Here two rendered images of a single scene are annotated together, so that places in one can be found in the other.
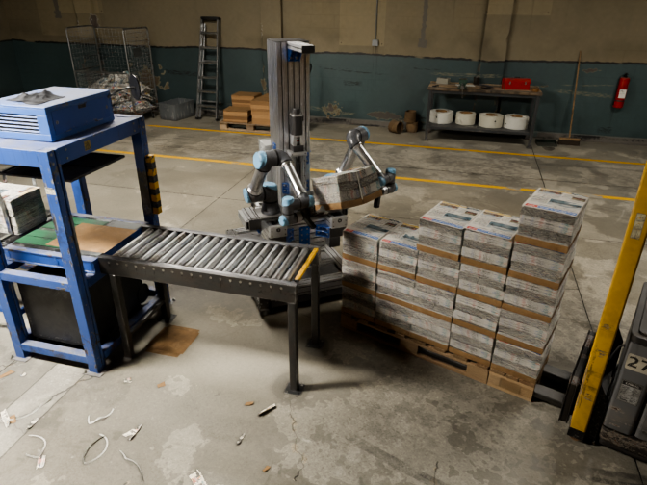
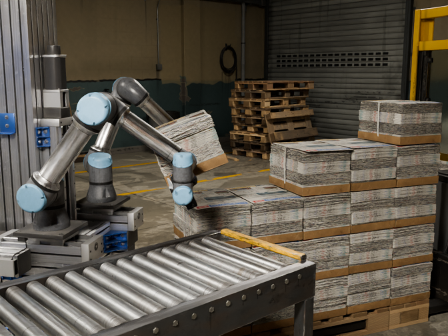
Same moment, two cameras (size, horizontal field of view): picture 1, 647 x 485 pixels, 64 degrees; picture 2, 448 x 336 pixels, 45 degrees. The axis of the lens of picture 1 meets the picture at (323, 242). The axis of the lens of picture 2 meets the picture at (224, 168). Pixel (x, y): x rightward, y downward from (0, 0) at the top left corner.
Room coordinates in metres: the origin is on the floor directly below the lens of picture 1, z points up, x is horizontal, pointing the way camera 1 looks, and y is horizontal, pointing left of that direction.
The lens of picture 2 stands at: (1.88, 1.83, 1.46)
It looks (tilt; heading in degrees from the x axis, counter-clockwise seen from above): 10 degrees down; 304
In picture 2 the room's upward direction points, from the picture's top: straight up
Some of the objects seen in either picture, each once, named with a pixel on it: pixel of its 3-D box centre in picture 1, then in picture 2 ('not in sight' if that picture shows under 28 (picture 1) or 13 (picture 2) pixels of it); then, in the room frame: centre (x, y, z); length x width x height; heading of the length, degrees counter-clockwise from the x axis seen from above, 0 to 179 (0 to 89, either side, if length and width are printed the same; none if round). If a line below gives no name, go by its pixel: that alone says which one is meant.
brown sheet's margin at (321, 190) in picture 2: (448, 242); (307, 183); (3.10, -0.83, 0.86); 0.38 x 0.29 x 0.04; 146
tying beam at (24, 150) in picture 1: (58, 135); not in sight; (3.31, 1.72, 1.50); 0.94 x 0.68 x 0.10; 165
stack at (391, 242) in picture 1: (424, 293); (285, 263); (3.17, -0.72, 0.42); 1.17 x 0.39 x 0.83; 56
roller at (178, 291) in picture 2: (239, 258); (157, 282); (2.99, 0.55, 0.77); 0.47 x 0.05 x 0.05; 165
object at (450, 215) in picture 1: (451, 214); (311, 146); (3.08, -0.82, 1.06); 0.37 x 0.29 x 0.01; 146
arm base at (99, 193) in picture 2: not in sight; (101, 189); (3.88, -0.05, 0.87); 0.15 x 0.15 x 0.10
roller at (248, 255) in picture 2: (296, 266); (243, 256); (2.89, 0.18, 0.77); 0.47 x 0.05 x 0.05; 165
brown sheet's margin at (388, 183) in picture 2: (492, 253); (353, 179); (2.93, -1.08, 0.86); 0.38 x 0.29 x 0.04; 146
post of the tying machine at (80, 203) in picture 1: (84, 209); not in sight; (3.80, 1.90, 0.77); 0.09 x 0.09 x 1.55; 75
